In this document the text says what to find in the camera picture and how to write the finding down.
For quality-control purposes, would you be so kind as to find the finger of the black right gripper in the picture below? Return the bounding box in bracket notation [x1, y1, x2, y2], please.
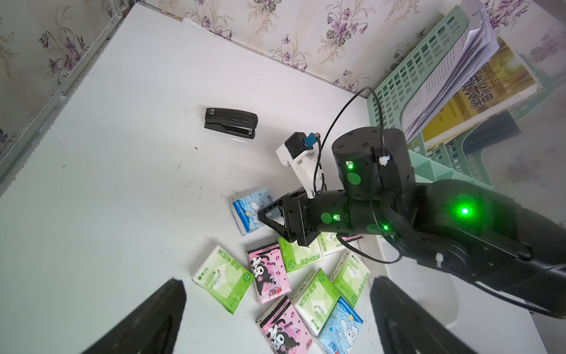
[261, 194, 292, 215]
[258, 212, 292, 241]

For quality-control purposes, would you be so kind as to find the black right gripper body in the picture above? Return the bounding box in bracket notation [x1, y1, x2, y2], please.
[282, 190, 354, 246]

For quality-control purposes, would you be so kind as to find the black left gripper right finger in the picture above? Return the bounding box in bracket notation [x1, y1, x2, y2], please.
[370, 277, 474, 354]

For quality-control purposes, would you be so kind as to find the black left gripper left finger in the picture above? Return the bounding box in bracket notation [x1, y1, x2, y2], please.
[85, 278, 187, 353]

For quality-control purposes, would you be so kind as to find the green tissue pack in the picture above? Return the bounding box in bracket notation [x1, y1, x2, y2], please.
[330, 251, 370, 308]
[317, 232, 345, 257]
[278, 237, 324, 273]
[290, 268, 340, 336]
[192, 245, 254, 314]

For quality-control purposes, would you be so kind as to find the pink tissue pack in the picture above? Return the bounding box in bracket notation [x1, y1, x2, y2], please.
[247, 243, 291, 305]
[340, 235, 363, 244]
[256, 296, 314, 354]

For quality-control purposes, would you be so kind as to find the blue tissue pack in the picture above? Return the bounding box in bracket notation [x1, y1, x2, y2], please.
[230, 188, 274, 236]
[318, 297, 364, 354]

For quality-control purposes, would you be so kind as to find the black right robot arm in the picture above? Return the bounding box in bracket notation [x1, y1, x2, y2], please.
[258, 127, 565, 319]

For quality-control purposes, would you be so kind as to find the black stapler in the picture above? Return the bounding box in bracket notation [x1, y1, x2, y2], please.
[204, 108, 258, 140]

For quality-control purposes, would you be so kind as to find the mint green desk organizer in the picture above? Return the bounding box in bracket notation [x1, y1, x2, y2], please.
[368, 1, 542, 188]

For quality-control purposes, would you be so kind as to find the yellow cover book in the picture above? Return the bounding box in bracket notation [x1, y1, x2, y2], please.
[422, 38, 541, 150]

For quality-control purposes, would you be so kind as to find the white paper stack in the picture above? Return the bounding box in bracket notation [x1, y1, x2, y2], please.
[400, 1, 500, 142]

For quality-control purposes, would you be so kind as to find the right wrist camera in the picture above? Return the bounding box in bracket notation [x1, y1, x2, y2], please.
[276, 132, 324, 199]

